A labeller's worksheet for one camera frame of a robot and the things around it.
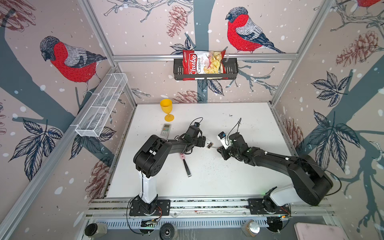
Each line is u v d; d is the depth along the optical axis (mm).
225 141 773
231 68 951
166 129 1039
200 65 876
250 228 597
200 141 886
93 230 602
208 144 954
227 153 789
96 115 739
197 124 882
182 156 892
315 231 657
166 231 587
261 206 726
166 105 1027
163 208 732
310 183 433
